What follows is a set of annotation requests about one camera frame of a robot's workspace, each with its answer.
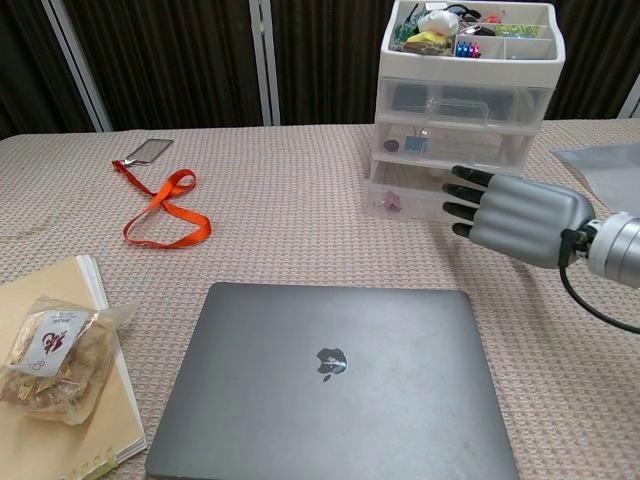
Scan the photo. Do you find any black cord bundle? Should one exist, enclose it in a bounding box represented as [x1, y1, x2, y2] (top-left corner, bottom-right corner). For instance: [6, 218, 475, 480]
[442, 3, 481, 21]

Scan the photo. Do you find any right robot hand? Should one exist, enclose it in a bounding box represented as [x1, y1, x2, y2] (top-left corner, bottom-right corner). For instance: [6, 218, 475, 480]
[442, 165, 596, 271]

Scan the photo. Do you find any white plastic drawer organiser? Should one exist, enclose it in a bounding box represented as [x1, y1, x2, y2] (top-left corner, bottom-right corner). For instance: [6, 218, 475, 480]
[370, 0, 567, 184]

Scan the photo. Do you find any clear drawer with large handle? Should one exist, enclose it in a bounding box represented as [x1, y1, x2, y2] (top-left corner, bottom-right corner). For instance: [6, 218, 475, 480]
[377, 78, 556, 125]

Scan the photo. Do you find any bagged snack with red print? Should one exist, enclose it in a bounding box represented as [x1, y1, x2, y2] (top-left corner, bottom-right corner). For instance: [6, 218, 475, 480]
[0, 295, 139, 426]

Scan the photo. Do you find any brown flat item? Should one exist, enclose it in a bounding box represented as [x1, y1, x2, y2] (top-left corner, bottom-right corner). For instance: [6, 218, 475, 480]
[402, 42, 454, 54]

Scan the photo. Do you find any yellow plastic item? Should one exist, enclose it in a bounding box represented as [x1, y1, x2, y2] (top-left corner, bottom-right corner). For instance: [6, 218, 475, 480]
[407, 30, 449, 45]

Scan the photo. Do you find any pink patterned tablecloth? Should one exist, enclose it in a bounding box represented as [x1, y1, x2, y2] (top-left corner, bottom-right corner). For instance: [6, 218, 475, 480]
[0, 118, 640, 480]

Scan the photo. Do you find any white frame post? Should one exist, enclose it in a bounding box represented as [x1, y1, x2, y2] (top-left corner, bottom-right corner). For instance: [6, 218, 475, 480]
[248, 0, 281, 126]
[618, 74, 640, 120]
[42, 0, 112, 133]

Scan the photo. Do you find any beige notebook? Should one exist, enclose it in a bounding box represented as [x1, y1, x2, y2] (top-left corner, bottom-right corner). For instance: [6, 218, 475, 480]
[0, 254, 148, 480]

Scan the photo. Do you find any clear middle drawer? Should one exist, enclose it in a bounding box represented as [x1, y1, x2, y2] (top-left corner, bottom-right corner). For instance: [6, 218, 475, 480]
[373, 121, 539, 167]

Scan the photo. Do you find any grey clear plastic sheet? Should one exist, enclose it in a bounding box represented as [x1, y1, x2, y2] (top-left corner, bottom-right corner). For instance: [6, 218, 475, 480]
[552, 143, 640, 214]

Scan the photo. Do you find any small black flat device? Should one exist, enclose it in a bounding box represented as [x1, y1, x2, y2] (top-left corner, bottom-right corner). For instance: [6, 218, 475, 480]
[392, 84, 429, 111]

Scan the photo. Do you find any dark clear badge holder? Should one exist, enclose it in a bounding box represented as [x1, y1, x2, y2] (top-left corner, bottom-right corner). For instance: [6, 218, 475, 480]
[127, 138, 174, 166]

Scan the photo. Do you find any green patterned packet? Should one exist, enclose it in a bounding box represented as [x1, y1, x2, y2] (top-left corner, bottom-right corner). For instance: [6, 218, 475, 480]
[494, 23, 541, 39]

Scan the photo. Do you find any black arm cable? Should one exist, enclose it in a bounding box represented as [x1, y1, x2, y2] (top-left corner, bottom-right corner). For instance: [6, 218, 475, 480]
[558, 227, 640, 334]

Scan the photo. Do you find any clear lowest drawer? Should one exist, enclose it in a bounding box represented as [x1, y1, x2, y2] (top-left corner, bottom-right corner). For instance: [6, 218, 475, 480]
[363, 160, 521, 224]

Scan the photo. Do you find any dark curtain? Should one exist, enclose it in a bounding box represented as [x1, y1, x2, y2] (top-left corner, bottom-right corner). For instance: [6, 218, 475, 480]
[0, 0, 640, 141]

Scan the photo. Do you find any white crumpled ball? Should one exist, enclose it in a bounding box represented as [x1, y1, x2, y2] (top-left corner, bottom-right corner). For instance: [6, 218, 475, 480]
[417, 9, 460, 35]

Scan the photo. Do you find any grey laptop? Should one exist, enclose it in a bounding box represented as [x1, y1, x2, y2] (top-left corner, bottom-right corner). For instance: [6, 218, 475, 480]
[144, 282, 521, 480]

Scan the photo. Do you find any orange lanyard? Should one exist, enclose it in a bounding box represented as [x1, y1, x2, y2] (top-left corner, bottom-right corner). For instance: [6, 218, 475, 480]
[112, 159, 213, 250]

